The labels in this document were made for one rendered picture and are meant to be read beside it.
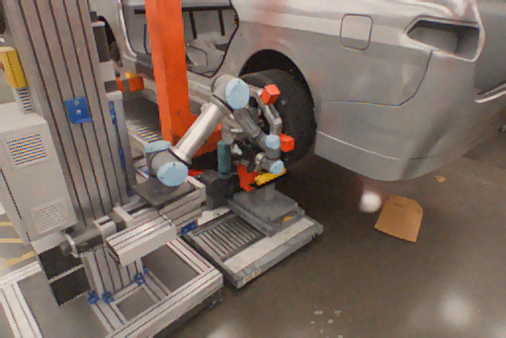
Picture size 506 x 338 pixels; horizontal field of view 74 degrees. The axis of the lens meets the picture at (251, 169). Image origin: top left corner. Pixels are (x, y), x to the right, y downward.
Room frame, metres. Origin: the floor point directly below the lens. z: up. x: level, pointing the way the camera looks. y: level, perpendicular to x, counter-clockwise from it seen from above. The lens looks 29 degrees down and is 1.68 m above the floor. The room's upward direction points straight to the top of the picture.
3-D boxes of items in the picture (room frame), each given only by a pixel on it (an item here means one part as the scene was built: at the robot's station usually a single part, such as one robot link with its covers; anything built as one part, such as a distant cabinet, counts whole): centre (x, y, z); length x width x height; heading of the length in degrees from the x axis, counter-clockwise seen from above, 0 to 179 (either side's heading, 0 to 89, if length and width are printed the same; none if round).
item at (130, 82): (3.95, 1.55, 0.69); 0.52 x 0.17 x 0.35; 131
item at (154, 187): (1.37, 0.42, 0.87); 0.15 x 0.15 x 0.10
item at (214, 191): (2.30, 0.20, 0.26); 0.42 x 0.18 x 0.35; 131
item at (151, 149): (1.36, 0.42, 0.98); 0.13 x 0.12 x 0.14; 32
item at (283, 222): (2.15, -0.11, 0.13); 0.50 x 0.36 x 0.10; 41
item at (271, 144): (1.55, -0.10, 0.95); 0.11 x 0.08 x 0.11; 32
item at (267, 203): (2.15, -0.11, 0.32); 0.40 x 0.30 x 0.28; 41
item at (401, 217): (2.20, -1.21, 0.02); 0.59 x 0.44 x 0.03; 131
